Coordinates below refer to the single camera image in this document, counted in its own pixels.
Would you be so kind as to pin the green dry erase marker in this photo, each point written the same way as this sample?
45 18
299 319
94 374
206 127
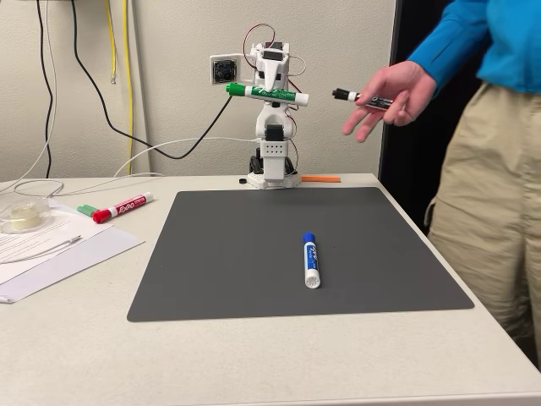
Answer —
253 90

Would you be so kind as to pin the black dry erase marker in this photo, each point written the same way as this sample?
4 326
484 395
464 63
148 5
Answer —
344 94

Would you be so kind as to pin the blue dry erase marker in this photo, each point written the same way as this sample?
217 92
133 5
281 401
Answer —
312 258

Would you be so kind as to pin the red dry erase marker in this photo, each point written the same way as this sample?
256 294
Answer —
122 208

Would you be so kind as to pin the small green marker cap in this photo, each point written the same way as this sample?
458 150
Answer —
86 209

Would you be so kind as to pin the person's hand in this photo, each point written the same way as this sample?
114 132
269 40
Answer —
401 89

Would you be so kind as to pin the orange flat strip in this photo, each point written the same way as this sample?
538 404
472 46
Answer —
321 179

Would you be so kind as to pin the dark door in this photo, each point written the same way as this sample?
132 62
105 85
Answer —
406 173

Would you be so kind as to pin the dark grey mat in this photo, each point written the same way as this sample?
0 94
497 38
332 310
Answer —
380 254

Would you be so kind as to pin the blank white paper sheet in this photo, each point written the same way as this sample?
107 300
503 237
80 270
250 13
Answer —
114 249

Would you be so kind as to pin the person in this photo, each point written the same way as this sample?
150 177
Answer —
486 190

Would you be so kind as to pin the printed white paper sheet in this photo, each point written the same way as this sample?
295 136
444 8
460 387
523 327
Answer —
50 237

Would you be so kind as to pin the white gripper camera mount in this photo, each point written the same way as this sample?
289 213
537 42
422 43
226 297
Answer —
224 69

